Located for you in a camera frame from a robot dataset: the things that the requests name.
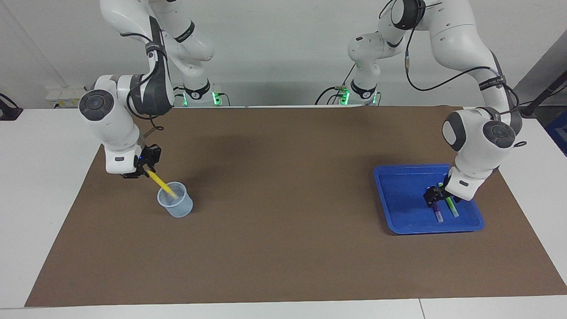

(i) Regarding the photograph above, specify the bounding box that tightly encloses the green marker pen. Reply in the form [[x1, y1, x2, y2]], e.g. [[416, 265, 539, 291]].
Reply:
[[439, 182, 460, 218]]

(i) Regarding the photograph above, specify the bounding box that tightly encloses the translucent plastic cup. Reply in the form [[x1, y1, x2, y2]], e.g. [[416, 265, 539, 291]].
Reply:
[[157, 182, 194, 218]]

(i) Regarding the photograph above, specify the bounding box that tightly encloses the black clamp mount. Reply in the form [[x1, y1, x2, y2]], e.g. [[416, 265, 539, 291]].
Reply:
[[0, 93, 23, 121]]

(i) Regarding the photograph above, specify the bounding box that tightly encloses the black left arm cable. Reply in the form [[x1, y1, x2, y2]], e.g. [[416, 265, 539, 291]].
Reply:
[[381, 0, 528, 149]]

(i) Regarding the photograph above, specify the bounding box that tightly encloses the black stand pole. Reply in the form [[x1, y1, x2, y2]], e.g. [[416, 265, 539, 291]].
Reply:
[[516, 71, 567, 118]]

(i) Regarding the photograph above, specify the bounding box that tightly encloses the yellow marker pen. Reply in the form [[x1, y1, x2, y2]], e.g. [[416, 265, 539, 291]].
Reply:
[[148, 171, 179, 198]]

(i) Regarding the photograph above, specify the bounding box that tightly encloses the blue storage box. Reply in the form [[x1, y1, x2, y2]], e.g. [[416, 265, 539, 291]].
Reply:
[[545, 111, 567, 156]]

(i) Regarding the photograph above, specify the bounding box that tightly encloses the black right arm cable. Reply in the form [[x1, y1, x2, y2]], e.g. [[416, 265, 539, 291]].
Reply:
[[120, 16, 179, 134]]

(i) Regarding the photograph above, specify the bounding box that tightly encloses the brown table mat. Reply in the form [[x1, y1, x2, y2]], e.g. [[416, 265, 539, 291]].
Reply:
[[24, 105, 567, 307]]

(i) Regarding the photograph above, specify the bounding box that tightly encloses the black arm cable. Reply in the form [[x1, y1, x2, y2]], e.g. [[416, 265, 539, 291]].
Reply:
[[120, 16, 179, 134], [381, 0, 528, 149]]

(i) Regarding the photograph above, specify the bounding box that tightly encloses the white power strip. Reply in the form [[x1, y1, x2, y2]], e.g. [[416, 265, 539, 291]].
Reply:
[[45, 86, 96, 108]]

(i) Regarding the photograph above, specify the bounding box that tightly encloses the blue plastic tray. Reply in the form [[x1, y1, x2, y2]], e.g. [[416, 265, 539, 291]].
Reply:
[[373, 165, 485, 235]]

